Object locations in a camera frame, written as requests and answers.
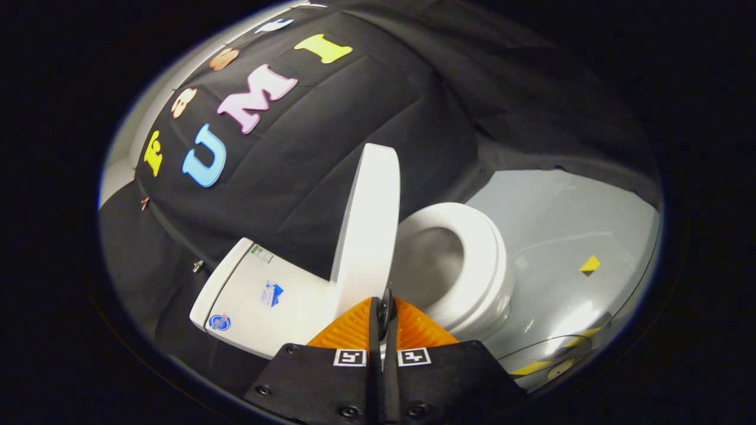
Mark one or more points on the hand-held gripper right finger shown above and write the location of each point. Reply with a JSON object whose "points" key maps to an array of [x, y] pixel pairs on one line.
{"points": [[437, 389]]}

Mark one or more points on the white toilet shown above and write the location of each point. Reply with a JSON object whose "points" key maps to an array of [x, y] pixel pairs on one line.
{"points": [[254, 319]]}

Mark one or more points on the black backdrop cloth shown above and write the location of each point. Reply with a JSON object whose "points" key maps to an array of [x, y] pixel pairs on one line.
{"points": [[331, 118]]}

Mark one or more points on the white toilet lid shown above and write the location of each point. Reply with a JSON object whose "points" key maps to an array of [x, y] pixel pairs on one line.
{"points": [[369, 236]]}

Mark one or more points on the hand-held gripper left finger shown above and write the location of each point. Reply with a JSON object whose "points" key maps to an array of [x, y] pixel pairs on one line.
{"points": [[331, 389]]}

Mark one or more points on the yellow black floor sticker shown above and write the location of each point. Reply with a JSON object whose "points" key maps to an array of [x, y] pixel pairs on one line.
{"points": [[589, 265]]}

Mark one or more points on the white toilet seat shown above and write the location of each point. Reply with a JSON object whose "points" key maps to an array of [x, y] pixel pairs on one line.
{"points": [[487, 260]]}

